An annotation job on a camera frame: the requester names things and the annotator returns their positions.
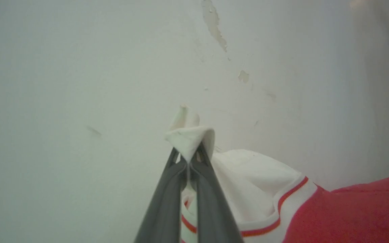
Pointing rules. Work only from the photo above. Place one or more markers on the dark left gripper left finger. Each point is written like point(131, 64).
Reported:
point(167, 206)

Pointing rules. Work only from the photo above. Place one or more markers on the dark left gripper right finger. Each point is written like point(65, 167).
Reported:
point(211, 209)

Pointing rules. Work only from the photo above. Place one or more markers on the red and white garment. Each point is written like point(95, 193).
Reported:
point(262, 185)

